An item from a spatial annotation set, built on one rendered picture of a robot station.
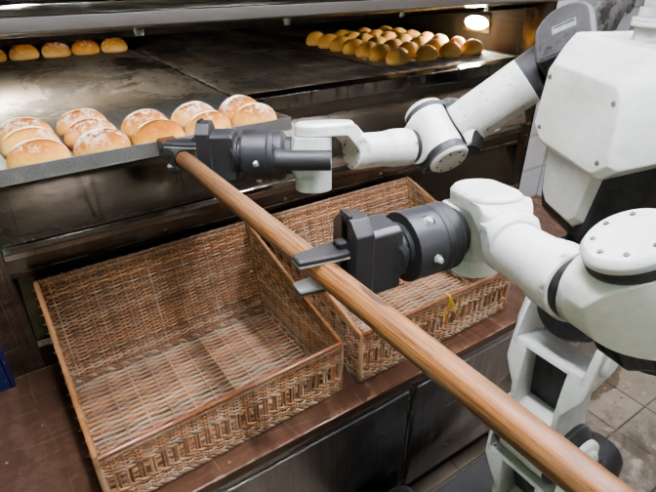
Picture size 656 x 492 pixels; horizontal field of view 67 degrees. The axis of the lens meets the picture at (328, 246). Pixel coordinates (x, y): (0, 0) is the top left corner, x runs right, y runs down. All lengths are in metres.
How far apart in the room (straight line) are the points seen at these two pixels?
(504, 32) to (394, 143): 1.31
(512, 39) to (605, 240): 1.76
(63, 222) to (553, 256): 1.07
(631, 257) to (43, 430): 1.21
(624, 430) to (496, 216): 1.70
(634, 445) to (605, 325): 1.72
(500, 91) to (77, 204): 0.95
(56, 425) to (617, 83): 1.26
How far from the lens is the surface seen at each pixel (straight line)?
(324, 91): 1.47
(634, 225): 0.47
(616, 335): 0.49
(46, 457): 1.29
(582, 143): 0.78
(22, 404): 1.43
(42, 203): 1.30
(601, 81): 0.76
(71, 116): 1.13
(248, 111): 1.08
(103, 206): 1.31
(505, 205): 0.60
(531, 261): 0.52
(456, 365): 0.44
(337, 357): 1.19
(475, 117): 0.99
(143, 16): 1.10
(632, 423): 2.27
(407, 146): 0.96
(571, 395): 1.00
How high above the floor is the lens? 1.50
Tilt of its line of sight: 30 degrees down
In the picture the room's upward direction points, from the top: straight up
